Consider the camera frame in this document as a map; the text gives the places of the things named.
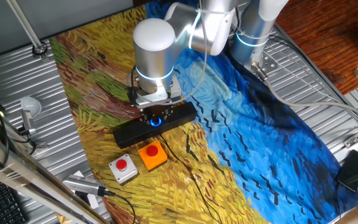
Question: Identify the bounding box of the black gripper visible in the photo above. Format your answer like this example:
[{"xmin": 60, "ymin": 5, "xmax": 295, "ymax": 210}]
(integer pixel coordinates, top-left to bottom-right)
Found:
[{"xmin": 138, "ymin": 104, "xmax": 177, "ymax": 126}]

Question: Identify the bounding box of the black speaker bar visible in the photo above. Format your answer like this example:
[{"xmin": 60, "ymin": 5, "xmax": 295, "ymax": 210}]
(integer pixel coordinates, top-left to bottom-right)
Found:
[{"xmin": 112, "ymin": 101, "xmax": 198, "ymax": 149}]

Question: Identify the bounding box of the orange box red button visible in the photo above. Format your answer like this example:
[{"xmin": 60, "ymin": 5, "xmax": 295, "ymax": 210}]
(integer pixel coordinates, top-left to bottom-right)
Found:
[{"xmin": 137, "ymin": 140, "xmax": 168, "ymax": 172}]

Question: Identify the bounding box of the grey box raised red button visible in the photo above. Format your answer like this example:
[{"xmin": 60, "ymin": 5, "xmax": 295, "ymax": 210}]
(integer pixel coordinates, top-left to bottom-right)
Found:
[{"xmin": 108, "ymin": 153, "xmax": 139, "ymax": 185}]

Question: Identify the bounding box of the painted wheatfield print cloth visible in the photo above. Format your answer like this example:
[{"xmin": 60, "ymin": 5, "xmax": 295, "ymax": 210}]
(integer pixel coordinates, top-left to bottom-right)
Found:
[{"xmin": 48, "ymin": 0, "xmax": 358, "ymax": 224}]

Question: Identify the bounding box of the silver mounting pole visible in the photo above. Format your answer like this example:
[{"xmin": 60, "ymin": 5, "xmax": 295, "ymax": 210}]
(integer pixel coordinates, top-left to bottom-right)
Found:
[{"xmin": 6, "ymin": 0, "xmax": 48, "ymax": 58}]

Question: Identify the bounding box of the black smartphone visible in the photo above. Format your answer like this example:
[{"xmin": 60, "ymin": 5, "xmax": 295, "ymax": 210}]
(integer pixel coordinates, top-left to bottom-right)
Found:
[{"xmin": 336, "ymin": 149, "xmax": 358, "ymax": 193}]

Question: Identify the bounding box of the wrist camera with metal bracket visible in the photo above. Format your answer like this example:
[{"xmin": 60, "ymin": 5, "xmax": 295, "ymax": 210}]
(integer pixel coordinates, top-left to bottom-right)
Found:
[{"xmin": 127, "ymin": 67, "xmax": 172, "ymax": 110}]

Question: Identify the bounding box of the thin black speaker cable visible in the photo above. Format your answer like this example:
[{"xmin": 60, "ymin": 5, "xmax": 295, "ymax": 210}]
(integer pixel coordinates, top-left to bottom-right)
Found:
[{"xmin": 159, "ymin": 134, "xmax": 223, "ymax": 224}]

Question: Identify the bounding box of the black camera cable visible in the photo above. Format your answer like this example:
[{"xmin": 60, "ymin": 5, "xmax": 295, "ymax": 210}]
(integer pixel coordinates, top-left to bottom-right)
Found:
[{"xmin": 103, "ymin": 190, "xmax": 136, "ymax": 224}]

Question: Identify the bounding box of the silver ribbed camera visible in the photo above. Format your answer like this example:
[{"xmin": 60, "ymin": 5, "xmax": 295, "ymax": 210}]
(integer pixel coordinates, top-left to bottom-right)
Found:
[{"xmin": 62, "ymin": 174, "xmax": 107, "ymax": 197}]

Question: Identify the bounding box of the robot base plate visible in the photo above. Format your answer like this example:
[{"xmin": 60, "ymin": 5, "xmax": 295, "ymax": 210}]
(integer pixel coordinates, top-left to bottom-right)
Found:
[{"xmin": 253, "ymin": 49, "xmax": 279, "ymax": 75}]

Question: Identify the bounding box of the thick grey robot cable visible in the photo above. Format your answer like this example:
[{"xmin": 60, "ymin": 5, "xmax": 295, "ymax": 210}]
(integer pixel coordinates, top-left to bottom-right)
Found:
[{"xmin": 250, "ymin": 62, "xmax": 358, "ymax": 124}]

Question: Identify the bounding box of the aluminium frame rail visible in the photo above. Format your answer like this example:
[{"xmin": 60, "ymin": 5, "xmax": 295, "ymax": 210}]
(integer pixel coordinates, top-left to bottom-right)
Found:
[{"xmin": 0, "ymin": 126, "xmax": 111, "ymax": 224}]

